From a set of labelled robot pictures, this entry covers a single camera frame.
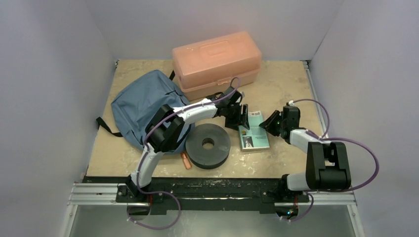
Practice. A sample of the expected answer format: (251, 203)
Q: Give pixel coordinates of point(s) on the black aluminium base frame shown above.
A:
(264, 195)

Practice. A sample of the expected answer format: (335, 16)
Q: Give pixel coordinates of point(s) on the pink plastic storage box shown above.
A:
(206, 67)

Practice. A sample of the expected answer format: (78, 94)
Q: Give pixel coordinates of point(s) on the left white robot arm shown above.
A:
(165, 128)

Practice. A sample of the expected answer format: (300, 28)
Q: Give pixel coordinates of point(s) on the teal paperback book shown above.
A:
(254, 138)

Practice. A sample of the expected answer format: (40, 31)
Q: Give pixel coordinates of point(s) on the blue student backpack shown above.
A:
(135, 105)

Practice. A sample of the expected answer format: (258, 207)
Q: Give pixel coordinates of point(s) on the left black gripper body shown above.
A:
(233, 115)

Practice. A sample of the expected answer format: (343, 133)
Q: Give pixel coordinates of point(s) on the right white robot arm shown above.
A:
(327, 166)

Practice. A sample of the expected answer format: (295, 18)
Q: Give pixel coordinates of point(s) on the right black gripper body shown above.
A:
(275, 123)

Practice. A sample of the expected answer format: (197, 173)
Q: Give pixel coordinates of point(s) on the copper coloured marker pen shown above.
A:
(186, 160)

